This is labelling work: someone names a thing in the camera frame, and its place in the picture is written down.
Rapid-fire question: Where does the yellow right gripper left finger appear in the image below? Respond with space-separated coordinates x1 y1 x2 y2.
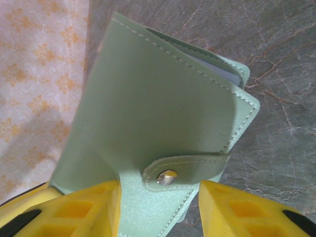
0 180 123 237

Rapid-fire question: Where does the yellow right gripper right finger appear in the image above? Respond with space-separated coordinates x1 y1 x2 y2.
198 179 316 237

